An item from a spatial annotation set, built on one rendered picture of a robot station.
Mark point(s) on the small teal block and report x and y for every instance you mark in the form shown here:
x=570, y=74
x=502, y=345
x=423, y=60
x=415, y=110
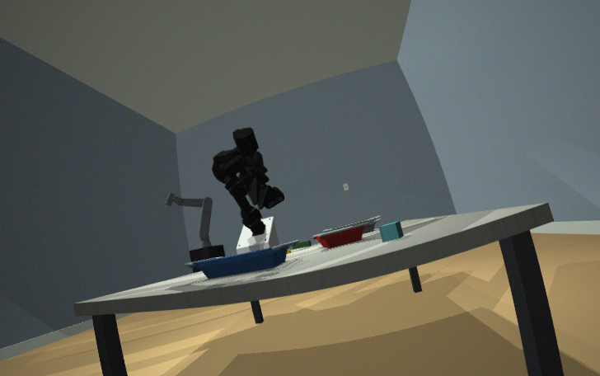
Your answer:
x=391, y=231

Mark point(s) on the small green block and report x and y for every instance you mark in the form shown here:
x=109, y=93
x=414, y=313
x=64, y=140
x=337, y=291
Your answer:
x=302, y=245

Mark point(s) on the red plastic tray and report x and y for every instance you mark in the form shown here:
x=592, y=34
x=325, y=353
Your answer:
x=341, y=238

